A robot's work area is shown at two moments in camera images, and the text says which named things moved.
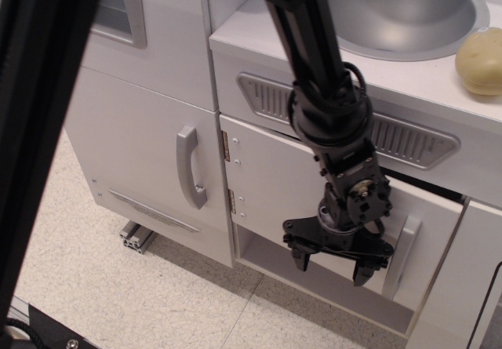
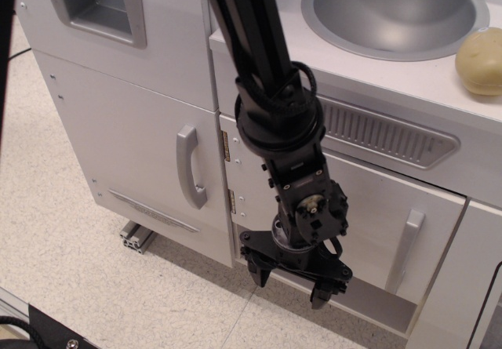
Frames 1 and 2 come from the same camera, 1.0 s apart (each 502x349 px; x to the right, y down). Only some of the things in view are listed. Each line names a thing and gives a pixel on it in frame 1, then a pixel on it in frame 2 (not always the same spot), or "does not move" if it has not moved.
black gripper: x=308 y=234 to x=318 y=263
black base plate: x=55 y=335 does not move
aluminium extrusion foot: x=136 y=236 does not move
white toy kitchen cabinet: x=438 y=144 does not move
